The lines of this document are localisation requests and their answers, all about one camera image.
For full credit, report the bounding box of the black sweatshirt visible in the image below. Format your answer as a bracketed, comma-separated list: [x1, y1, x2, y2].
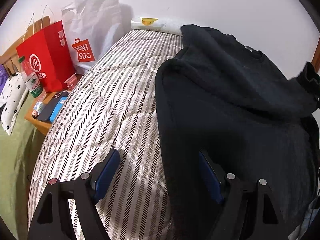
[155, 24, 319, 239]

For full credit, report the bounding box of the green bed sheet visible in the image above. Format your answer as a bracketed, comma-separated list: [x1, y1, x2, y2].
[1, 95, 45, 239]

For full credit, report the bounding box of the wooden bedside table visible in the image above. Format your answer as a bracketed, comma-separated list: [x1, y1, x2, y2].
[24, 92, 56, 135]

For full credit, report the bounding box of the dark smartphone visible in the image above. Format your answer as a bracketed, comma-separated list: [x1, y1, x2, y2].
[38, 91, 69, 123]

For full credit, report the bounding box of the small cartoon figurine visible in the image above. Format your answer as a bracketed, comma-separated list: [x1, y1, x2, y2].
[31, 101, 46, 119]

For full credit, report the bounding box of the blue tissue box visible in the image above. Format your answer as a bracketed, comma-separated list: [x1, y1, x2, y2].
[49, 96, 67, 123]

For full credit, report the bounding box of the striped quilted mattress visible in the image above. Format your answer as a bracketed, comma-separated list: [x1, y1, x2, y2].
[28, 30, 182, 239]

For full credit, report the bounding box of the white dotted pillow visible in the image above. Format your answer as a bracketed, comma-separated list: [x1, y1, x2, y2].
[1, 74, 29, 135]

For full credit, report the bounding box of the pink plastic cup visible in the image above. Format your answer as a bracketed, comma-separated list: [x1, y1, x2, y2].
[64, 74, 78, 90]

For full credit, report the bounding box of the plastic water bottle green label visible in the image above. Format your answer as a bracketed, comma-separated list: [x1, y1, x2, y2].
[18, 56, 46, 102]

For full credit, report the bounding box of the wooden headboard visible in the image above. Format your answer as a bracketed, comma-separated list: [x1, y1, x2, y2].
[0, 15, 52, 75]

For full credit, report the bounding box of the red paper shopping bag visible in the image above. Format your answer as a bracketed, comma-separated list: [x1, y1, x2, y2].
[16, 21, 75, 93]

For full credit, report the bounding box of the white Miniso plastic bag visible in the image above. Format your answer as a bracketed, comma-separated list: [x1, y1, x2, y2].
[61, 0, 124, 74]

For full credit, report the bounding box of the white yellow patterned sheet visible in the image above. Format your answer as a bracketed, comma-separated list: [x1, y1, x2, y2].
[131, 17, 183, 36]

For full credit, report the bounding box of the brown wooden door frame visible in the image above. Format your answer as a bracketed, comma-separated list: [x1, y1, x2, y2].
[311, 39, 320, 72]

